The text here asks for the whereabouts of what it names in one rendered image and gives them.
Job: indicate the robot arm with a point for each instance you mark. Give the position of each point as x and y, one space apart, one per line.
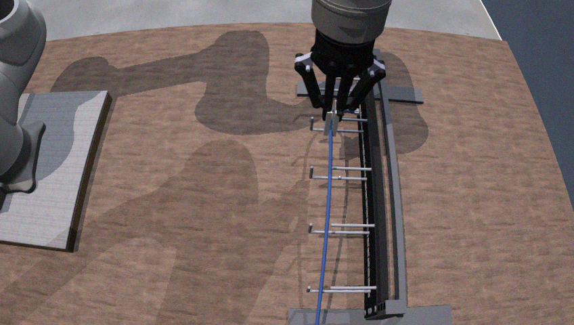
22 41

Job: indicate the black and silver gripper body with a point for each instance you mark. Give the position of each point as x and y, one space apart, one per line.
327 50

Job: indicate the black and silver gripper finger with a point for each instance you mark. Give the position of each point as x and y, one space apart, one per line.
371 76
303 65

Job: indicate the blue cable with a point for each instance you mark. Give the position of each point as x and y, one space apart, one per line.
321 283

